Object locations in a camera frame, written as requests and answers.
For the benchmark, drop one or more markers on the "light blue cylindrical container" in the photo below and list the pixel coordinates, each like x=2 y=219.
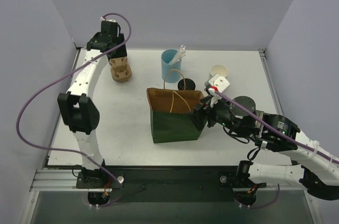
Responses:
x=166 y=58

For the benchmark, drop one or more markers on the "stack of pulp cup carriers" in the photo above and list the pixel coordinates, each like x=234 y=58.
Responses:
x=120 y=69

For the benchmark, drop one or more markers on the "stack of brown paper cups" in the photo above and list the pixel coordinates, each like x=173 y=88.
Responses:
x=221 y=70

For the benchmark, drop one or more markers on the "black plastic cup lid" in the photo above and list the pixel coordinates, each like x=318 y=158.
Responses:
x=186 y=84

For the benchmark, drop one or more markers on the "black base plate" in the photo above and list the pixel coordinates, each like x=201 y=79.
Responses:
x=169 y=185

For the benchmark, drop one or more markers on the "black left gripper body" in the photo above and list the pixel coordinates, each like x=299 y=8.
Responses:
x=117 y=52

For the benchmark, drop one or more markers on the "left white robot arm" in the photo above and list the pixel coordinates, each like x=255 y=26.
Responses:
x=77 y=109

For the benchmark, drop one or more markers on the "brown paper bag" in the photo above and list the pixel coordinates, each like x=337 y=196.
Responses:
x=174 y=114

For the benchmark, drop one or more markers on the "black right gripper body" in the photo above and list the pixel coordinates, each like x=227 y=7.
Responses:
x=200 y=113

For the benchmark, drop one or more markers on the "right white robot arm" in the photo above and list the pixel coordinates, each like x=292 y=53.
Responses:
x=312 y=168

